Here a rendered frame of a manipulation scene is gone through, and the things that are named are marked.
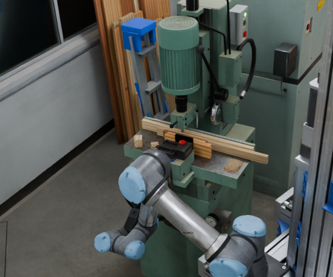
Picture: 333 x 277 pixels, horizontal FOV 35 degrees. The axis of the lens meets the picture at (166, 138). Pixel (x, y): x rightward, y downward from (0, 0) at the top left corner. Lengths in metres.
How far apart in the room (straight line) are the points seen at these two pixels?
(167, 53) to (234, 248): 0.91
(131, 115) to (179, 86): 1.76
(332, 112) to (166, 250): 1.51
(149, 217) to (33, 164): 1.82
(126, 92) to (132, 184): 2.22
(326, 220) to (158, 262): 1.35
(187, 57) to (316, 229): 0.90
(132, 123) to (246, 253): 2.42
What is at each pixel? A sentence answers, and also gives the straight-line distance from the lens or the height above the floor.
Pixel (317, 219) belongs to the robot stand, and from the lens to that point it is 1.85.
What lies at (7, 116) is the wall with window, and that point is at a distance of 3.48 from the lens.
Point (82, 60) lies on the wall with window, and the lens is 3.91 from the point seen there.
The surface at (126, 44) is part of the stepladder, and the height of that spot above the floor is 1.04.
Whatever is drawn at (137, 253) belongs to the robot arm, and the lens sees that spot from 2.08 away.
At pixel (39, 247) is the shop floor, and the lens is 3.43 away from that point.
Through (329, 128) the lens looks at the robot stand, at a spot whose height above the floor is 1.46.
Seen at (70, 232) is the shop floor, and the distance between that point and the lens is 3.48.
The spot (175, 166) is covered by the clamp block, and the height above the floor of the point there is 0.95.
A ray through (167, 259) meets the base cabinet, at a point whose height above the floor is 0.22.
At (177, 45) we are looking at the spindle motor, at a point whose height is 1.44.
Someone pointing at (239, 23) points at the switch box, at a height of 1.43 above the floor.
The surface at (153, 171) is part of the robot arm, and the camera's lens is 1.79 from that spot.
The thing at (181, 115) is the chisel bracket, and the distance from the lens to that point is 2.43.
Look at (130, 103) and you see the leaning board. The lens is 3.99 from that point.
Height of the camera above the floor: 2.32
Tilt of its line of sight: 33 degrees down
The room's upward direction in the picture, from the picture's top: 4 degrees counter-clockwise
